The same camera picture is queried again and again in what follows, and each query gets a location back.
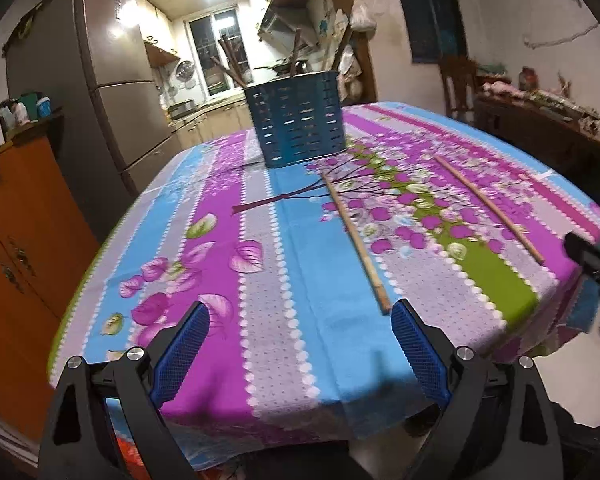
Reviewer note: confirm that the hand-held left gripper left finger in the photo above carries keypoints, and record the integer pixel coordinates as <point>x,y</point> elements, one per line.
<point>180,355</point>

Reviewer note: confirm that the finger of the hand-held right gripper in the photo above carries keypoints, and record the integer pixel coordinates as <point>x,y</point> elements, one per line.
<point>587,255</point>

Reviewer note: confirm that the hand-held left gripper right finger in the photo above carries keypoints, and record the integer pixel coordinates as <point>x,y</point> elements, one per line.
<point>420,355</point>

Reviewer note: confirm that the blue perforated utensil holder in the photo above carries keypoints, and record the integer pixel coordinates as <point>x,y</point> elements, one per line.
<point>300,125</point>

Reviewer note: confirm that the dark wooden table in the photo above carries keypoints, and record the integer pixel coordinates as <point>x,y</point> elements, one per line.
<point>530,125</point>

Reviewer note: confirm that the floral striped tablecloth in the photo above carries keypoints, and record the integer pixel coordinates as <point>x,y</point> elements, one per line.
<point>300,270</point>

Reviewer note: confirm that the pink cloth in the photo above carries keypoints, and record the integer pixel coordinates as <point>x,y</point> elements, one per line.
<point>500,89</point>

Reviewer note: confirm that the orange wooden cabinet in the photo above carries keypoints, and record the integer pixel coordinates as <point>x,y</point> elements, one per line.
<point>25,220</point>

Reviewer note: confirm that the wooden chair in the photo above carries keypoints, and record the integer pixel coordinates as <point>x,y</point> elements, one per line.
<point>457,85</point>

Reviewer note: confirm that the lower kitchen cabinets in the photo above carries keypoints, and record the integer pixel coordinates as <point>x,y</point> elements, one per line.
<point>215,120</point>

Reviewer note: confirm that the kitchen cabinets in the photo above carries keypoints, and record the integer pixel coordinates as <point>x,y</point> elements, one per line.
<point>155,35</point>
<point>215,120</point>

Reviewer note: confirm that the metal cooking pot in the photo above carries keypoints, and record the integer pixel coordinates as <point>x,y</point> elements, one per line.
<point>182,107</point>

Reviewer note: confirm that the blue lidded jar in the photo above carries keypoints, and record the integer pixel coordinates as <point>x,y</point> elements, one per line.
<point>43,107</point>

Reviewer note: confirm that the hanging metal strainer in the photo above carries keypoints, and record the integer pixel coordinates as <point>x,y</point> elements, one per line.
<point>185,70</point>

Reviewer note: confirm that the bundle of hanging bags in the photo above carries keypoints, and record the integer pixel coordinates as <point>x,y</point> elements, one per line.
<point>350,72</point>

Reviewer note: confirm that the dark barred window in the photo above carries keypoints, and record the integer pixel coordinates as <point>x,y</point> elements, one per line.
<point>425,10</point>

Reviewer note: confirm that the green container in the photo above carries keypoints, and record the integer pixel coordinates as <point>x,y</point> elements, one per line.
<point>27,102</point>

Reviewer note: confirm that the grey refrigerator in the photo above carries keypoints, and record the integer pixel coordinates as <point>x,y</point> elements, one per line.
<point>110,60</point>

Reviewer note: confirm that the kitchen window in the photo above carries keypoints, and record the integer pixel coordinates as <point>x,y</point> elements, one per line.
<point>215,50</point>

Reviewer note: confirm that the upper kitchen cabinets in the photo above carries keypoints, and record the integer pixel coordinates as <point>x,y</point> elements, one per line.
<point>155,35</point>

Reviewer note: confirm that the white hanging plastic bag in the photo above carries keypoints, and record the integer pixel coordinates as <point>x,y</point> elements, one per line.
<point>361,16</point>

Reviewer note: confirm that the metal range hood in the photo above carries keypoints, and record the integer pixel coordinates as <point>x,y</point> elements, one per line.
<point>277,25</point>

